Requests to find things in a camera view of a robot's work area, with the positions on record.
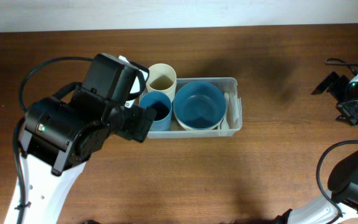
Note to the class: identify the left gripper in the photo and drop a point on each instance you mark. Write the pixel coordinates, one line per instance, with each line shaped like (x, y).
(141, 122)

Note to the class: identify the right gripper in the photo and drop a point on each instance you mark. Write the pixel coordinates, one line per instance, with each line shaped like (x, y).
(352, 114)

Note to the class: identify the blue cup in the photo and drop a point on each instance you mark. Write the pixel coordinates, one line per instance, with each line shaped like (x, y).
(165, 126)
(160, 102)

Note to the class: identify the cream cup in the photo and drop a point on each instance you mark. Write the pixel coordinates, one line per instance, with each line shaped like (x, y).
(162, 78)

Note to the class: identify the cream bowl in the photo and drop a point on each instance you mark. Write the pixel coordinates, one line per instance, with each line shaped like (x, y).
(185, 127)
(184, 123)

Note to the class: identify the blue bowl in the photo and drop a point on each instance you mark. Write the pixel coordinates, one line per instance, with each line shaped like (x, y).
(199, 105)

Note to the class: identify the cream bowl front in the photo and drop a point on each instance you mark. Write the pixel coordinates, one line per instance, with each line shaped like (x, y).
(184, 123)

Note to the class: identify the white plastic spoon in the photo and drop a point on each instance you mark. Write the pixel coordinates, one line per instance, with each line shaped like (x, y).
(224, 123)

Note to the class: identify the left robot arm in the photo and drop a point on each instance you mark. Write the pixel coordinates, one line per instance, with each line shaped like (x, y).
(57, 135)

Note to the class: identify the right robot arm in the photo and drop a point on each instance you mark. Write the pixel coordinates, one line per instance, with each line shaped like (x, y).
(338, 202)

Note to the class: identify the clear plastic container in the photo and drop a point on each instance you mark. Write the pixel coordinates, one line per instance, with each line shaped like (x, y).
(234, 112)

